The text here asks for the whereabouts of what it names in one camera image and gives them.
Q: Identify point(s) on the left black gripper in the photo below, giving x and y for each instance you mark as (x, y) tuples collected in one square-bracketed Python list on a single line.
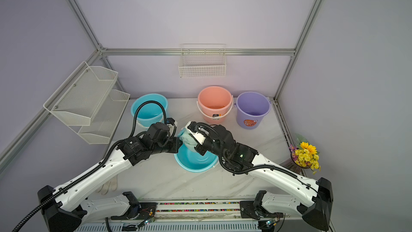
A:
[(176, 143)]

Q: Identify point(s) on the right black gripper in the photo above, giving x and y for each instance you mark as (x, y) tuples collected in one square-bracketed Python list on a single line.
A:
[(202, 149)]

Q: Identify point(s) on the teal plastic bucket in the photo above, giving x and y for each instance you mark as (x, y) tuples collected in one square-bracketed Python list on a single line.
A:
[(195, 162), (150, 113)]

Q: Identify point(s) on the mint green microfiber cloth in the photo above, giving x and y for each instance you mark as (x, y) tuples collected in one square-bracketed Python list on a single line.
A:
[(187, 139)]

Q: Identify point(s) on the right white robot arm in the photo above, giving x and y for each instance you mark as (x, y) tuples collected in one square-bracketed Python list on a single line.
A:
[(311, 199)]

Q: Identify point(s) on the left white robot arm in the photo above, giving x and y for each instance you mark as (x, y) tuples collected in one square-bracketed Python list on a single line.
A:
[(67, 207)]

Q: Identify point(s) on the pink plastic bucket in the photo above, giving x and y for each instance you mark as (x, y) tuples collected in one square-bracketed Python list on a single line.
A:
[(214, 104)]

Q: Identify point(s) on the purple plastic bucket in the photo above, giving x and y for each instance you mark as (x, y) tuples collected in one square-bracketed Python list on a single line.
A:
[(252, 107)]

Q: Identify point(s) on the white mesh two-tier shelf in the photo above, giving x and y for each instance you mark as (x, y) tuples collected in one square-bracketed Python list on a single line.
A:
[(89, 104)]

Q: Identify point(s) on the yellow artificial flower bouquet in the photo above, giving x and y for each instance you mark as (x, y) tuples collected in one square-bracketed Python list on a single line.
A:
[(305, 155)]

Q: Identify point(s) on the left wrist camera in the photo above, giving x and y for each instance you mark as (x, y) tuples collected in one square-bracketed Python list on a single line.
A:
[(172, 124)]

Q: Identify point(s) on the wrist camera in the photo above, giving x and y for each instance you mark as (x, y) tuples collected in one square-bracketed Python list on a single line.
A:
[(196, 133), (172, 124)]

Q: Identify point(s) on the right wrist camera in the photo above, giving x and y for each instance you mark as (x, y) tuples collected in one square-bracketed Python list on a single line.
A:
[(196, 133)]

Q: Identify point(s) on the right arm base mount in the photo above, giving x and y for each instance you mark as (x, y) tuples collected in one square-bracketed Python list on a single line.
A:
[(254, 209)]

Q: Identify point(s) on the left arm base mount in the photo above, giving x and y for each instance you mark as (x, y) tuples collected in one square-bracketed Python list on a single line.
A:
[(137, 210)]

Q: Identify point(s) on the white wire wall basket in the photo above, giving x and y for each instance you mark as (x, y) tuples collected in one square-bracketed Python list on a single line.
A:
[(202, 60)]

